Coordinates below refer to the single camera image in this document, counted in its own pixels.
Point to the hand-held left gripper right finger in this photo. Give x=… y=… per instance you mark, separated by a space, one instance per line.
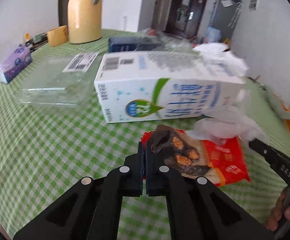
x=154 y=180

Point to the grey wall panel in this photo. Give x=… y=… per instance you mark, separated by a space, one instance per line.
x=254 y=3

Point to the red snack packet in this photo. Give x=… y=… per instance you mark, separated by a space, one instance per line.
x=224 y=160

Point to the yellow thermos jug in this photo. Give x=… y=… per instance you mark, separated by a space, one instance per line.
x=83 y=17

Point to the purple tissue box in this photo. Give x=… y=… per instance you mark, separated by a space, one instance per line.
x=14 y=63

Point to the dark brown front door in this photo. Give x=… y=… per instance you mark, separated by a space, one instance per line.
x=184 y=10

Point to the thin white plastic bag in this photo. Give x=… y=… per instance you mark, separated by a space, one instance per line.
x=222 y=127

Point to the light blue laundry bag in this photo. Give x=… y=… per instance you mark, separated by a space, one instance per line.
x=213 y=34

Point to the grey refrigerator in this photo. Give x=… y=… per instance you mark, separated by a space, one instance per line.
x=224 y=17

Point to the dark blue carton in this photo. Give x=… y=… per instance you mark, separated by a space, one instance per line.
x=130 y=44

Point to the white milk carton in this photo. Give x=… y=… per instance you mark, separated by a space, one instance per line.
x=159 y=80

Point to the clear plastic wrap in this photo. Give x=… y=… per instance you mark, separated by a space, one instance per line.
x=169 y=40

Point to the yellow cup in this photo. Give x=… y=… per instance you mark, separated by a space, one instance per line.
x=57 y=36

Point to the person's right hand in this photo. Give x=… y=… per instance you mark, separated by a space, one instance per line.
x=274 y=215

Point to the clear plastic clamshell container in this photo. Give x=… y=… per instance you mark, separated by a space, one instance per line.
x=60 y=82

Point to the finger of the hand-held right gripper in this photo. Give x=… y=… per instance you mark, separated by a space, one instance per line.
x=264 y=151

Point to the white crumpled plastic bag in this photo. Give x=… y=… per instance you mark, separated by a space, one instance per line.
x=224 y=57

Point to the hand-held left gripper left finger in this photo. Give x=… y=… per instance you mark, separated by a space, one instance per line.
x=138 y=177

